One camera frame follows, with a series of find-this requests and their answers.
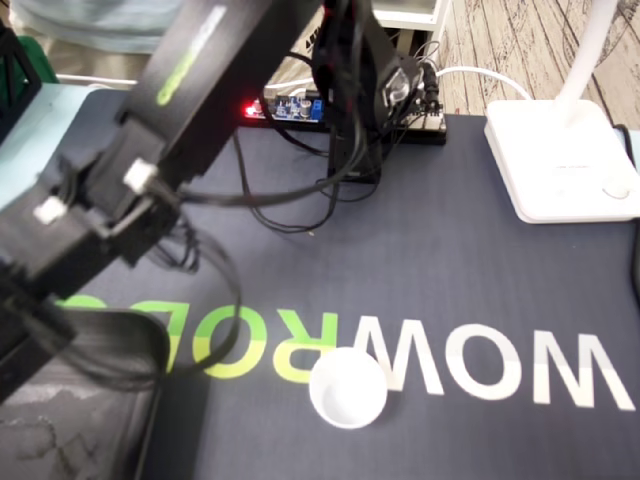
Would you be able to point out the white plastic cup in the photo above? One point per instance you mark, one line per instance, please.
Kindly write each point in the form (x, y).
(347, 395)

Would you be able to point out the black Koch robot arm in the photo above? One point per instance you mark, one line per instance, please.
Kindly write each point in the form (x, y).
(200, 75)

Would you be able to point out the blue circuit board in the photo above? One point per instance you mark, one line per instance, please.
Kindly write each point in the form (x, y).
(295, 110)

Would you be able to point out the person in light blue shirt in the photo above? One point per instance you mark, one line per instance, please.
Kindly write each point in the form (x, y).
(100, 25)

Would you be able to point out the white desk lamp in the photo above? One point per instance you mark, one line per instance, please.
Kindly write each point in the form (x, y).
(560, 160)

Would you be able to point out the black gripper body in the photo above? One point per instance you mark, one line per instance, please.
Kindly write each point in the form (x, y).
(30, 340)

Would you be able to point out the dark grey WOWROBO printed mat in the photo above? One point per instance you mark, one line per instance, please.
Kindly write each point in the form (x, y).
(450, 250)

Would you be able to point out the black plastic bin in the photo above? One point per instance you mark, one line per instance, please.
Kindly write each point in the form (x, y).
(100, 430)

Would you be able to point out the green box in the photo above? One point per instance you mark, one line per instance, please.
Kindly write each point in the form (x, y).
(42, 65)

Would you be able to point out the black truss frame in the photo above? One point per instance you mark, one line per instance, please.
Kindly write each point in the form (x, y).
(31, 87)

